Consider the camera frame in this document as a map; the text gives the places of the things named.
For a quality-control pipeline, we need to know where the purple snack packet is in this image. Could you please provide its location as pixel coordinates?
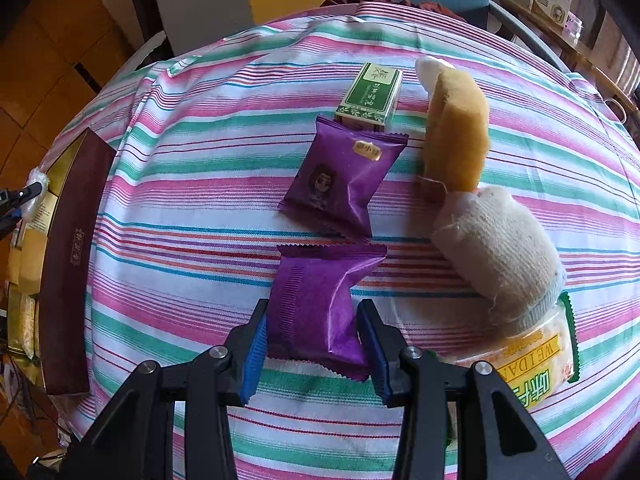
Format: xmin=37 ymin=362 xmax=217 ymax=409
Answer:
xmin=266 ymin=243 xmax=387 ymax=382
xmin=279 ymin=116 xmax=409 ymax=240

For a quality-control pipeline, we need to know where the white plastic bag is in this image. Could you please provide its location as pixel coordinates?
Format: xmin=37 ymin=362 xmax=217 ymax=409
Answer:
xmin=21 ymin=168 xmax=50 ymax=222

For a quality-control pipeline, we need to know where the clear cracker snack bag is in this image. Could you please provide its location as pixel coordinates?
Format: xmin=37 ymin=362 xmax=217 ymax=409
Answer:
xmin=442 ymin=292 xmax=580 ymax=410

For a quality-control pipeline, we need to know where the rolled white sock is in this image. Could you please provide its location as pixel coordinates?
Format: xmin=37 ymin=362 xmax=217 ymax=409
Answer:
xmin=431 ymin=186 xmax=566 ymax=336

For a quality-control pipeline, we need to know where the yellow sponge upright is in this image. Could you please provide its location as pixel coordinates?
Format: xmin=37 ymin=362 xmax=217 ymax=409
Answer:
xmin=422 ymin=67 xmax=490 ymax=193

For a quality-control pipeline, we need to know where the striped tablecloth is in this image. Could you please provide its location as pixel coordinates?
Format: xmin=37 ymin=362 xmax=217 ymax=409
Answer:
xmin=46 ymin=3 xmax=639 ymax=474

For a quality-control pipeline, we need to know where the green white small box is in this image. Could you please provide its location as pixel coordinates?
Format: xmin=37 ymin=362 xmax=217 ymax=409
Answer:
xmin=334 ymin=62 xmax=404 ymax=132

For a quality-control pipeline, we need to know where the small white plastic ball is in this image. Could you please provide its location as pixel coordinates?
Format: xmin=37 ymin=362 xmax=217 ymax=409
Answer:
xmin=414 ymin=55 xmax=452 ymax=96

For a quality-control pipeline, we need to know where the dark red cloth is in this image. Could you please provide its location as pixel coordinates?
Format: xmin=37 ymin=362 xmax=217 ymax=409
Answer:
xmin=321 ymin=0 xmax=465 ymax=21

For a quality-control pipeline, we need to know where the striped curtain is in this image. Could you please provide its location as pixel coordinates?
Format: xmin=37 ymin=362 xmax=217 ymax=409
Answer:
xmin=590 ymin=12 xmax=639 ymax=96

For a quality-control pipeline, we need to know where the wooden desk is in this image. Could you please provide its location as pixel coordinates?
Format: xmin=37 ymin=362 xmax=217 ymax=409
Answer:
xmin=498 ymin=0 xmax=639 ymax=122

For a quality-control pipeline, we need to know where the pink jar on desk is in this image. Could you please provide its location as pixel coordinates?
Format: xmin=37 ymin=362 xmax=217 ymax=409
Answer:
xmin=562 ymin=12 xmax=584 ymax=46

